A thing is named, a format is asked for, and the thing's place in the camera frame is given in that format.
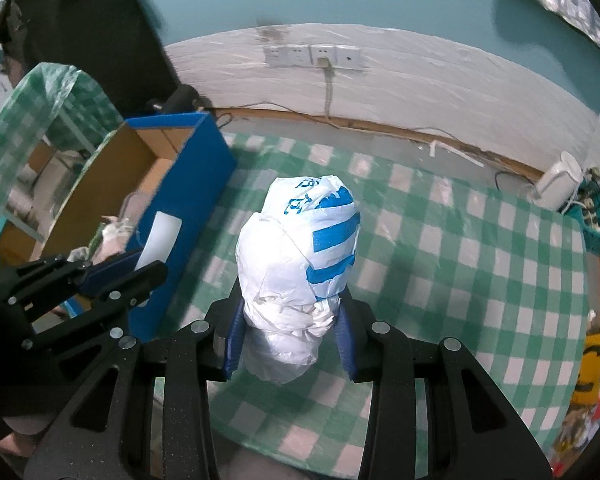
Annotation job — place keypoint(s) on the blue sided cardboard box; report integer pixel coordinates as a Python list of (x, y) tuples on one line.
[(200, 170)]

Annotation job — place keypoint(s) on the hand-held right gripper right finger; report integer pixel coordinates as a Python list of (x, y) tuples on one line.
[(345, 345)]

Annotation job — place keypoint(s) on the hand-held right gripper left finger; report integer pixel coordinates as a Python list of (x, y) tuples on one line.
[(235, 340)]

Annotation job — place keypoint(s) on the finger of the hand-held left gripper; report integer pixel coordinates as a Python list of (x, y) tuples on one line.
[(112, 267), (140, 282)]

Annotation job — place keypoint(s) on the light green soft cloth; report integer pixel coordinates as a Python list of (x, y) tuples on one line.
[(96, 245)]

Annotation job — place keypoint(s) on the white wall socket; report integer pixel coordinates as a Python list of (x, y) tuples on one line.
[(323, 52), (275, 55), (298, 55), (349, 57)]

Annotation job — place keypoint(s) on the green checkered tablecloth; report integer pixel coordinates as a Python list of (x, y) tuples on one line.
[(430, 260)]

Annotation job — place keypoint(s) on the green checkered plastic sheet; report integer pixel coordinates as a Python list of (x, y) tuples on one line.
[(25, 105)]

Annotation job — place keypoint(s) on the white blue striped plastic bag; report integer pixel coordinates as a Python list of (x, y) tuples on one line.
[(285, 265)]

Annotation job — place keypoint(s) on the dark cabinet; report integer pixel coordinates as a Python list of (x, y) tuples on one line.
[(105, 25)]

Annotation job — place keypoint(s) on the black cylindrical object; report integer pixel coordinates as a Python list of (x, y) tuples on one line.
[(180, 99)]

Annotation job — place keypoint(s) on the pale pink cloth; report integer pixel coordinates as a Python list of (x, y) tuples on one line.
[(122, 230)]

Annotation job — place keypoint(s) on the colourful printed packet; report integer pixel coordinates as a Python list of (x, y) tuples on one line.
[(580, 435)]

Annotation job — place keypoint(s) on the yellow printed packet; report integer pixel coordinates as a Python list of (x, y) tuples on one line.
[(595, 365)]

